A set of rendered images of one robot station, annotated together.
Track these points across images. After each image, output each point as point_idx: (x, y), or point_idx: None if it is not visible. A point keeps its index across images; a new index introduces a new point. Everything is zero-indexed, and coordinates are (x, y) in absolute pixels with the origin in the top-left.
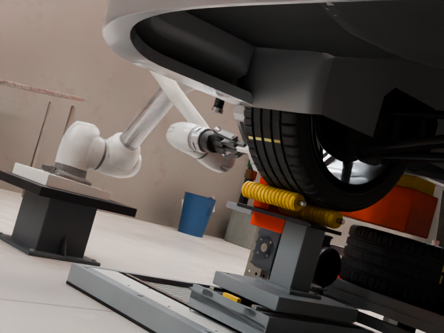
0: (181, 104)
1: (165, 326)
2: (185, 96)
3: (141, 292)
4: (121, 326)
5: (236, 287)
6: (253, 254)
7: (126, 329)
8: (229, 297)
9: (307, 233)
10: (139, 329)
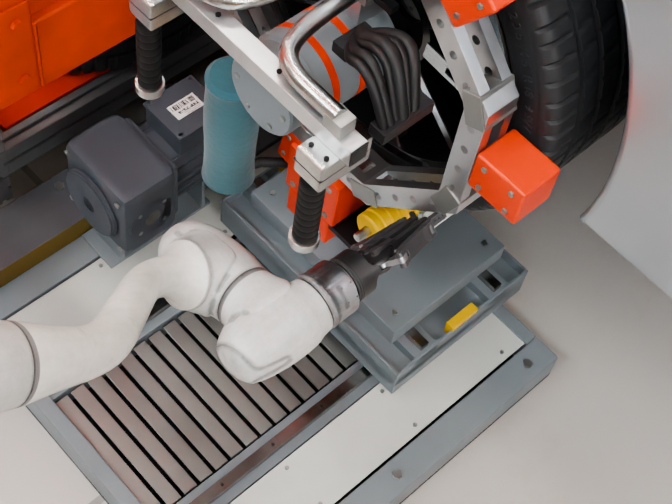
0: (144, 324)
1: (480, 429)
2: (132, 306)
3: (349, 476)
4: (464, 502)
5: (436, 305)
6: (128, 243)
7: (477, 493)
8: (465, 320)
9: None
10: (449, 474)
